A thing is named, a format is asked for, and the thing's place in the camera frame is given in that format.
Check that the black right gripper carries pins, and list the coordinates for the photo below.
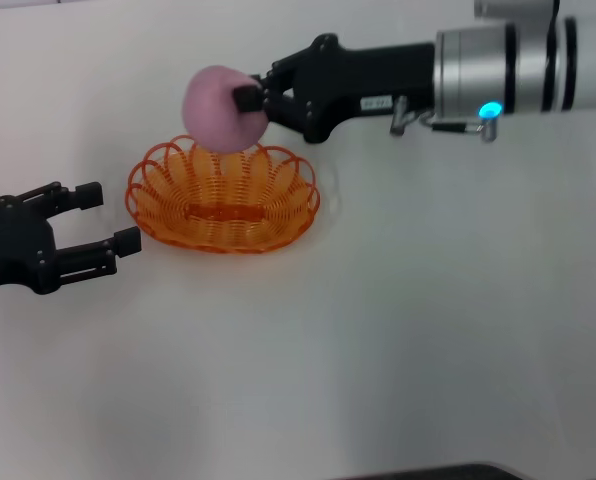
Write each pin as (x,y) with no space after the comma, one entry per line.
(348,80)

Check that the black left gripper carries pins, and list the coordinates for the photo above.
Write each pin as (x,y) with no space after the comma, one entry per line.
(13,245)

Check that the orange woven plastic basket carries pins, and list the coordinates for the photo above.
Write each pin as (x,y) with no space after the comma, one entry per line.
(223,210)

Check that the pink peach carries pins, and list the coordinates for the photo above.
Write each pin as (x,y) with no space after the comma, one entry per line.
(213,112)

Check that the black robot torso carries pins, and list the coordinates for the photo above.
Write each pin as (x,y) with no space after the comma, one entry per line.
(428,472)

